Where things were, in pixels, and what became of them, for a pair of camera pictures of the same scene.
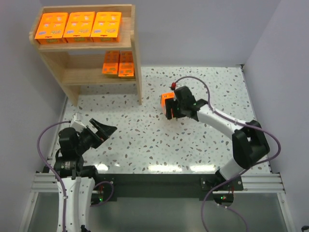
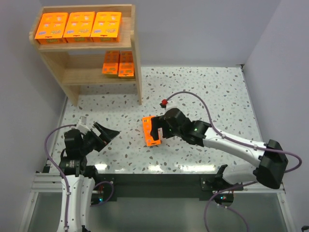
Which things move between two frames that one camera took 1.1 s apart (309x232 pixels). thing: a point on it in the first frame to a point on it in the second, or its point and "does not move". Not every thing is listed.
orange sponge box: [111, 62] does not move
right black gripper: [177, 106] to [157, 126]
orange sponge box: [106, 27] does not move
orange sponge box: [78, 27] does not move
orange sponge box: [165, 96] to [147, 125]
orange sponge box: [126, 68] does not move
